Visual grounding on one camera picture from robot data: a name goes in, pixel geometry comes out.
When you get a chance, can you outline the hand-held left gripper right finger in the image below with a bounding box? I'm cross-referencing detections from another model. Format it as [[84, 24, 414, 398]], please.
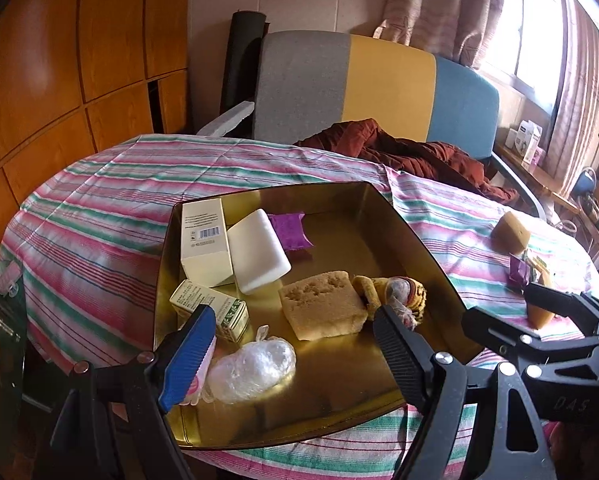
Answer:
[[373, 304, 557, 480]]

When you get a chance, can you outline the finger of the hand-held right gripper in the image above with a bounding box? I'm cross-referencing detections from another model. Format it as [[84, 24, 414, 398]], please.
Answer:
[[523, 282, 599, 333], [461, 307, 599, 367]]

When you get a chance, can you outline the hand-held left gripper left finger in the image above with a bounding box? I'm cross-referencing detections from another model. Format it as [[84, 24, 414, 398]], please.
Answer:
[[49, 304, 217, 480]]

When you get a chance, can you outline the yellow sponge wedge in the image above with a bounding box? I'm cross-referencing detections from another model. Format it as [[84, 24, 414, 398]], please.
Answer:
[[527, 270, 557, 330]]

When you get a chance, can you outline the pink white packet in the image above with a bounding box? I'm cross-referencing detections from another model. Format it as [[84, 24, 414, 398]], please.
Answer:
[[172, 337, 217, 407]]

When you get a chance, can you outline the green cracker packet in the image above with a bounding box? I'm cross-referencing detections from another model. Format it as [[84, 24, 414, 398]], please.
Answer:
[[524, 252, 555, 281]]

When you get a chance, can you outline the purple packet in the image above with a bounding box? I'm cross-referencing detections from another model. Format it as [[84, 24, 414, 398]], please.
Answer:
[[268, 211, 314, 251], [507, 254, 533, 291]]

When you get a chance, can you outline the green and cream small carton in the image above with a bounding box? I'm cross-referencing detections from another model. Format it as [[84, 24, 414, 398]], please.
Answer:
[[169, 279, 250, 343]]

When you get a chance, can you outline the yellow striped plush toy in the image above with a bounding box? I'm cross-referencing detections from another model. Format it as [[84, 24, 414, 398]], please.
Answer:
[[352, 274, 427, 331]]

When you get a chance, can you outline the clear plastic bag wad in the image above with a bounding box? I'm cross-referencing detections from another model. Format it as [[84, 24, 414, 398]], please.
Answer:
[[206, 325, 297, 405]]

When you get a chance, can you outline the tan rectangular sponge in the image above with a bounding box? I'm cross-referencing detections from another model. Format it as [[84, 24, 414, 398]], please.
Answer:
[[278, 270, 369, 341]]

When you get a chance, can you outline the cream tall carton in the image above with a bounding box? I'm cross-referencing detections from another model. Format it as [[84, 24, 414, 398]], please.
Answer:
[[180, 198, 236, 288]]

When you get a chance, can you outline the gold-lined storage box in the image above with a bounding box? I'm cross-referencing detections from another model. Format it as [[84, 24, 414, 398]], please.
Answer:
[[152, 181, 485, 448]]

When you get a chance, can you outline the white soap block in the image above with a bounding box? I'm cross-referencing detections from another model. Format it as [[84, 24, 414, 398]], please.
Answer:
[[226, 208, 292, 295]]

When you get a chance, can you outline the wooden desk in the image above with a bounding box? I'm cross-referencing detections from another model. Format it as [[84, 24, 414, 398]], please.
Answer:
[[497, 142, 599, 261]]

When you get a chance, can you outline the blue round object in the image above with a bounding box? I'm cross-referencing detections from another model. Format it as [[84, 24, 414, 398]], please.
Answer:
[[572, 166, 599, 197]]

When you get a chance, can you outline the striped tablecloth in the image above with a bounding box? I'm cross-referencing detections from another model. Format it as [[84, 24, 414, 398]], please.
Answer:
[[0, 133, 599, 480]]

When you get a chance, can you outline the large white carton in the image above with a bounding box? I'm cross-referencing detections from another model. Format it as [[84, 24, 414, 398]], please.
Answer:
[[518, 120, 545, 160]]

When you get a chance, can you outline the dark glass side table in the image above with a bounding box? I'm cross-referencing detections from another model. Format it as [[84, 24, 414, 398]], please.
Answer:
[[0, 265, 27, 411]]

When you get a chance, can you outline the red-brown jacket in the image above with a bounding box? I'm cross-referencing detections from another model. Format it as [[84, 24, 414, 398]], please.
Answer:
[[294, 118, 520, 206]]

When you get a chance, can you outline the white pink small object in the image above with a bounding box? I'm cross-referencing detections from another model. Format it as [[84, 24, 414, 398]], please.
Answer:
[[0, 261, 22, 293]]

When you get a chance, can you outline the pink patterned curtain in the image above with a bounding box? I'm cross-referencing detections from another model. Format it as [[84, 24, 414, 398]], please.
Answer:
[[542, 0, 599, 181], [372, 0, 513, 68]]

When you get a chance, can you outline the window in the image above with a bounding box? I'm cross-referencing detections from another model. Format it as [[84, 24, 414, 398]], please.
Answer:
[[479, 0, 567, 111]]

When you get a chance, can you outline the grey yellow blue chair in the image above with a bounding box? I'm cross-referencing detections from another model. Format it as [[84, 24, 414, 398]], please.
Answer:
[[196, 30, 550, 221]]

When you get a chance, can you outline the black rolled mat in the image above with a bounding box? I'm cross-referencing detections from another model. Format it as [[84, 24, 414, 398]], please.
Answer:
[[219, 9, 270, 116]]

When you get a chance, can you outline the orange wooden wardrobe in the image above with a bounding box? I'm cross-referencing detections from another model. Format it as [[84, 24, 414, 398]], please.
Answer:
[[0, 0, 192, 266]]

